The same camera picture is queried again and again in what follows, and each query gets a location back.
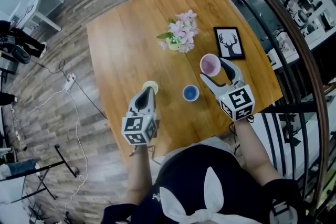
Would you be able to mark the person's left forearm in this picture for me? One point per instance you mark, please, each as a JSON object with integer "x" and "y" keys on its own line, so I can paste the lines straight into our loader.
{"x": 139, "y": 178}

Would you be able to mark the white desk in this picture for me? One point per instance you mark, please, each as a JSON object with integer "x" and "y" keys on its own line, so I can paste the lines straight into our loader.
{"x": 36, "y": 5}

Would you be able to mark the white bow cloth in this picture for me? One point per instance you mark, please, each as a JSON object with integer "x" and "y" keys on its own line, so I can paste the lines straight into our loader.
{"x": 214, "y": 186}

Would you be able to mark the white power strip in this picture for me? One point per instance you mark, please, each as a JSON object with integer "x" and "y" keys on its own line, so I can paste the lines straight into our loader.
{"x": 71, "y": 82}

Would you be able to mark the red paper cup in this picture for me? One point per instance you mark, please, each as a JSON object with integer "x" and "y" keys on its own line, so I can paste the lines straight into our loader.
{"x": 209, "y": 64}

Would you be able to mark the person's dark top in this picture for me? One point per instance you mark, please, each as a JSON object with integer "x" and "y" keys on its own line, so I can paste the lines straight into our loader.
{"x": 183, "y": 173}

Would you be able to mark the blue paper cup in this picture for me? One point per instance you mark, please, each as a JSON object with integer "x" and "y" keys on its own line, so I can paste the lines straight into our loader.
{"x": 190, "y": 93}

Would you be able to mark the pink flowers in white pot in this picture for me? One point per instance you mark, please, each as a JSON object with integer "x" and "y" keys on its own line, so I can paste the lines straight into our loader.
{"x": 183, "y": 31}

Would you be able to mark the black railing with wooden handrail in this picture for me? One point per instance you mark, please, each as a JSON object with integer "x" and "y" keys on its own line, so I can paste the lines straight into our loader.
{"x": 319, "y": 78}

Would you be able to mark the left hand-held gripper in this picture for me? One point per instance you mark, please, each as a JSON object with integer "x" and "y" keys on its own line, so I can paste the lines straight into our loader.
{"x": 136, "y": 128}

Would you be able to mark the yellow paper cup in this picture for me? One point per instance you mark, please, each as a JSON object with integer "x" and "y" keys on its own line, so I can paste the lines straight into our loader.
{"x": 148, "y": 84}

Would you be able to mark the black frame glass desk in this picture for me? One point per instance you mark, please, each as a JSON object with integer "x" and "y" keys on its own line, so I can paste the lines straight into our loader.
{"x": 64, "y": 160}

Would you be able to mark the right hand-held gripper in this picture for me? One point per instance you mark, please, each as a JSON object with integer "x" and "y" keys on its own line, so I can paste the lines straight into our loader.
{"x": 239, "y": 102}

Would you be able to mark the black framed deer picture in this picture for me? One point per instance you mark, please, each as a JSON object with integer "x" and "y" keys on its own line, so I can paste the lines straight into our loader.
{"x": 229, "y": 43}

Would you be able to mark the person's right forearm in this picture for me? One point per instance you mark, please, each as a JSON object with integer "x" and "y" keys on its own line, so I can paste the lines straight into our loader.
{"x": 252, "y": 152}

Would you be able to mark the black round device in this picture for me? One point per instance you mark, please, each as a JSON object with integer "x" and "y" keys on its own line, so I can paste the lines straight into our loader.
{"x": 19, "y": 55}

